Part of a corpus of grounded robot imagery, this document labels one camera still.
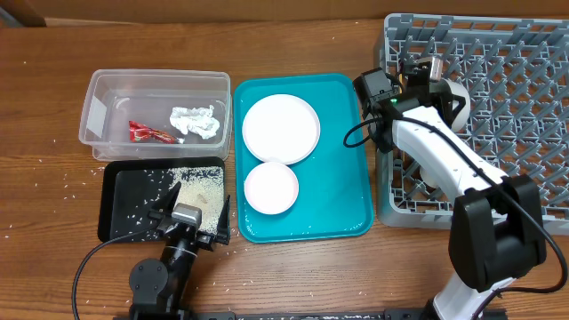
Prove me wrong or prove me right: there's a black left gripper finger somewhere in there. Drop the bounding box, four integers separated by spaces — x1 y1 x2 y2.
148 182 181 220
215 196 231 245

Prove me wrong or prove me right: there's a pile of rice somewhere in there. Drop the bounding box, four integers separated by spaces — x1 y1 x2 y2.
128 166 225 235

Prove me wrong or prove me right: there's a red snack wrapper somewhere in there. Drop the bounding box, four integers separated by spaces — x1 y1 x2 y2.
129 121 185 144

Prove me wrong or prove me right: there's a white tissue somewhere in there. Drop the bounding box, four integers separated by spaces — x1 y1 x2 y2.
170 105 220 140

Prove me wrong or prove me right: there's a large white plate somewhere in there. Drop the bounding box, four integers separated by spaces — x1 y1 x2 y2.
242 94 321 165

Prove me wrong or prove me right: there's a grey bowl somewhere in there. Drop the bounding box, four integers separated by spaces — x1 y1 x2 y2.
441 79 471 132

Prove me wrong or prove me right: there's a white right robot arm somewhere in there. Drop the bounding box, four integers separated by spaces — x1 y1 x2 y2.
353 62 547 319

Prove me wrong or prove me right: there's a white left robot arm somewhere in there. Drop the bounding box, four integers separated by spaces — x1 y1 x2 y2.
128 182 230 320

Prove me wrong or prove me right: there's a grey dishwasher rack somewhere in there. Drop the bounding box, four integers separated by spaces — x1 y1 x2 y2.
374 13 568 236

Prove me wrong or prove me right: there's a black tray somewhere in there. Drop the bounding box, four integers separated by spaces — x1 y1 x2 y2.
97 157 225 242

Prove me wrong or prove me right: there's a white paper cup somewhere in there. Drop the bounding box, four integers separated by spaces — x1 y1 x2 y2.
420 166 440 188

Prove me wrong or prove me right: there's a teal serving tray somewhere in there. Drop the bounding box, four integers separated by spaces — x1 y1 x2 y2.
233 73 374 244

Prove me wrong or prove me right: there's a clear plastic bin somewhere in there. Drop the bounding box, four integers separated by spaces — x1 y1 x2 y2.
78 69 232 162

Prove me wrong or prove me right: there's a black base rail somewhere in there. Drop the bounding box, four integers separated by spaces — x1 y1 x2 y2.
113 295 508 320

